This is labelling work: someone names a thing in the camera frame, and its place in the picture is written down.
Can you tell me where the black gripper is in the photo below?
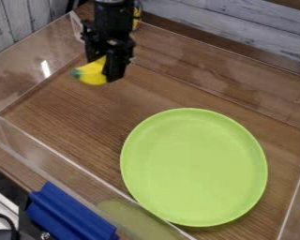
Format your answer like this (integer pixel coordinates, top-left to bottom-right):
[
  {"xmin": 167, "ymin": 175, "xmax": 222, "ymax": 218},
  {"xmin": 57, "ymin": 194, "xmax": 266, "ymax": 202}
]
[{"xmin": 81, "ymin": 0, "xmax": 135, "ymax": 83}]

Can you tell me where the yellow toy banana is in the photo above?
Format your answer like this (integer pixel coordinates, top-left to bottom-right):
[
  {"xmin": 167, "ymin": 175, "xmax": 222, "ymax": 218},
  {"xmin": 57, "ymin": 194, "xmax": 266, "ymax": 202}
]
[{"xmin": 71, "ymin": 56, "xmax": 108, "ymax": 85}]

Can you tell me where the clear acrylic enclosure wall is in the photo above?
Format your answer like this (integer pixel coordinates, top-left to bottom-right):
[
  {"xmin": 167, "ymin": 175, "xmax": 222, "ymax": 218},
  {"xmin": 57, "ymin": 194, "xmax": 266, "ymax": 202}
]
[{"xmin": 0, "ymin": 13, "xmax": 300, "ymax": 240}]

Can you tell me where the black cable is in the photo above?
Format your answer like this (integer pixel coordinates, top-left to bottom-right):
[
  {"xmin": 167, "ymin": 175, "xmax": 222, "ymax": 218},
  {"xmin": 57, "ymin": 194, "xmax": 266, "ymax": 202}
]
[{"xmin": 0, "ymin": 212, "xmax": 21, "ymax": 240}]

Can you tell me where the green round plate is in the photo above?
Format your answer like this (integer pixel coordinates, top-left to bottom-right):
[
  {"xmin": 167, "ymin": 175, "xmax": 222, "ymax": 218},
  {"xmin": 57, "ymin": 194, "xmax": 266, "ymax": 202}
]
[{"xmin": 120, "ymin": 108, "xmax": 268, "ymax": 227}]

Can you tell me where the yellow labelled can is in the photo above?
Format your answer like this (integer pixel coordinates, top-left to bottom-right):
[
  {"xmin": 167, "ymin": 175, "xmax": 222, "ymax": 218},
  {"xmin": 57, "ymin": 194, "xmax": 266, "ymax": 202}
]
[{"xmin": 132, "ymin": 0, "xmax": 143, "ymax": 31}]

